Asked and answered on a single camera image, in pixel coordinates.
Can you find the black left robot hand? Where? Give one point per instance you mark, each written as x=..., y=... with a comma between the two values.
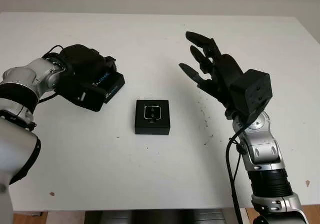
x=83, y=62

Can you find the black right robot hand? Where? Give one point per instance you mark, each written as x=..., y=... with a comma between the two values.
x=226, y=74

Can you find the black box lid with print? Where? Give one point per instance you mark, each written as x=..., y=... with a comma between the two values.
x=112, y=83

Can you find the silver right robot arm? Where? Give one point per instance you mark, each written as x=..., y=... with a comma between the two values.
x=265, y=154

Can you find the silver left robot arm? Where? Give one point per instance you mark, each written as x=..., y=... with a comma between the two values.
x=22, y=84

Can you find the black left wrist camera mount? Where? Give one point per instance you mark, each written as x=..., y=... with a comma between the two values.
x=75, y=94

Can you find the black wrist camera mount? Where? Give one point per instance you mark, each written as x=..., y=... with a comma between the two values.
x=257, y=89
x=75, y=94

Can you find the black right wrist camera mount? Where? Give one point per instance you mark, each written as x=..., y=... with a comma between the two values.
x=257, y=89

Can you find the black camera box base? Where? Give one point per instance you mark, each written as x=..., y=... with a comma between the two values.
x=152, y=129

